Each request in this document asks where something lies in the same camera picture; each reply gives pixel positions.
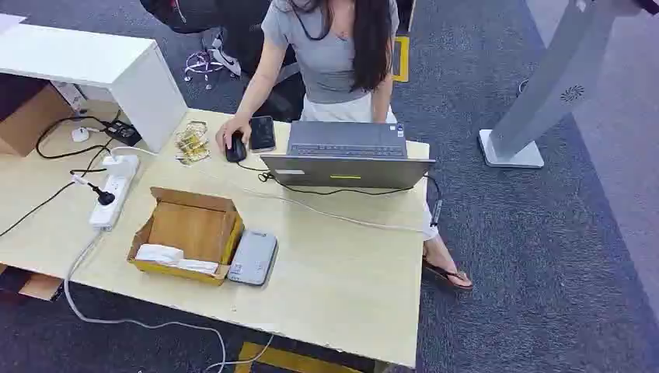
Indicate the person's right hand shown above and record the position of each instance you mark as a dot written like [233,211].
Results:
[231,127]

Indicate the black computer mouse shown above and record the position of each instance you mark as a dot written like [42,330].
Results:
[237,150]

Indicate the black smartphone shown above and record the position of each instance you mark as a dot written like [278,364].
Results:
[262,134]

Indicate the gold snack wrappers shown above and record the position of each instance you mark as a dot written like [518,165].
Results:
[192,144]

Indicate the black office chair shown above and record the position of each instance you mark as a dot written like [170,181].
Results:
[280,98]

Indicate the white sneaker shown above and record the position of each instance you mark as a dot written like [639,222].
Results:
[226,59]

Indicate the white cabinet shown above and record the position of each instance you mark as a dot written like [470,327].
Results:
[139,87]

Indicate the wooden card box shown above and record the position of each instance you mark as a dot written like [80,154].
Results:
[190,226]

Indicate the black power adapter brick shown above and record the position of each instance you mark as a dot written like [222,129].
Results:
[123,133]

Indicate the white plug adapter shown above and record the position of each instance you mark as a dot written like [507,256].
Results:
[122,164]

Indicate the person in grey top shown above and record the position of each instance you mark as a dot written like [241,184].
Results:
[329,56]

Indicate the grey laptop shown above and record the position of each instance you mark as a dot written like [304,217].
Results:
[347,172]

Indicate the grey card reader device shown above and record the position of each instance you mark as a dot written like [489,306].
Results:
[253,257]

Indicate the white power strip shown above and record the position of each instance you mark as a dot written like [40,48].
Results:
[110,206]

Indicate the black plug with white tag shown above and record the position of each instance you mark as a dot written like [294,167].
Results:
[104,196]

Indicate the white card stack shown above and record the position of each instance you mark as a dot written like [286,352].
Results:
[158,254]

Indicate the small white round device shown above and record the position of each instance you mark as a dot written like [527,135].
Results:
[80,135]

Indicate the brown cardboard box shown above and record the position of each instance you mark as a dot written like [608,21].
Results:
[31,121]

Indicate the flat cardboard under desk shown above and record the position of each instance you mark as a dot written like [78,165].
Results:
[41,287]

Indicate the brown sandal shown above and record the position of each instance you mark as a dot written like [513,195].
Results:
[448,275]

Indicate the white kiosk stand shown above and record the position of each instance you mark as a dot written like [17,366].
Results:
[556,77]

